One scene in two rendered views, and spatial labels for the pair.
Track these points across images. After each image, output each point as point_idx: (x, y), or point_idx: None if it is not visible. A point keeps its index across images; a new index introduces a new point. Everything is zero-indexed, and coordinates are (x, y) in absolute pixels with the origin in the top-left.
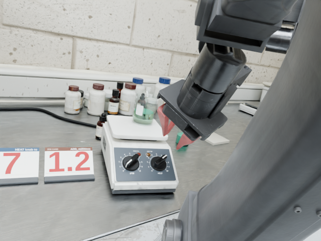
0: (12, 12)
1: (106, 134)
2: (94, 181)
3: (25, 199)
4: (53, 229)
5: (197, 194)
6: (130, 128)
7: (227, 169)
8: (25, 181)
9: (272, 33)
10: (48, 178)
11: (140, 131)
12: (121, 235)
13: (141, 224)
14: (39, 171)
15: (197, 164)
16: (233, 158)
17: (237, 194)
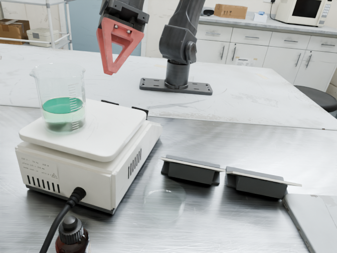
0: None
1: (137, 144)
2: (167, 153)
3: (235, 154)
4: (214, 129)
5: (191, 24)
6: (111, 115)
7: (196, 5)
8: (238, 168)
9: None
10: (216, 166)
11: (101, 109)
12: (173, 115)
13: (155, 115)
14: (224, 183)
15: (5, 140)
16: (198, 0)
17: (201, 6)
